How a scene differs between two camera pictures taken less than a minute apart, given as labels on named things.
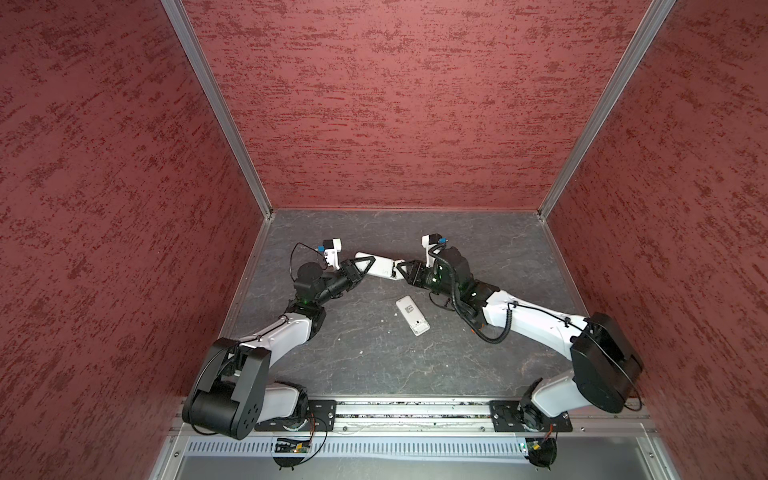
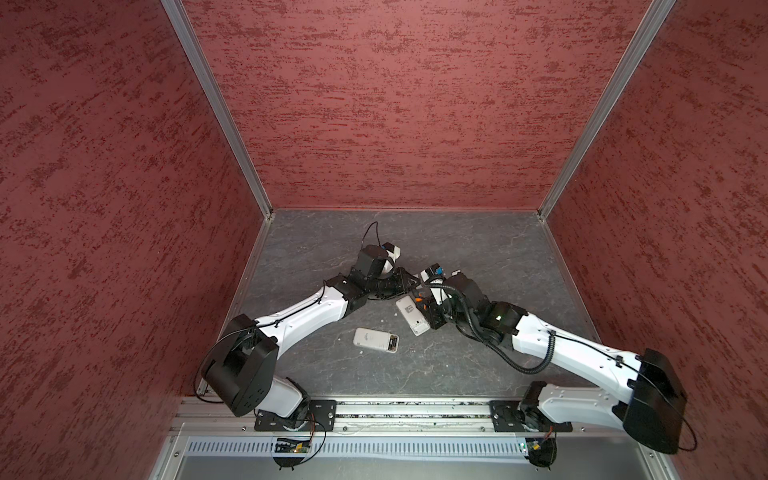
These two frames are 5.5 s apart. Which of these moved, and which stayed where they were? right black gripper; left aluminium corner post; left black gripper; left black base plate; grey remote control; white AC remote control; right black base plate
Moved: grey remote control; right black gripper; left black gripper
Stayed: right black base plate; left aluminium corner post; white AC remote control; left black base plate
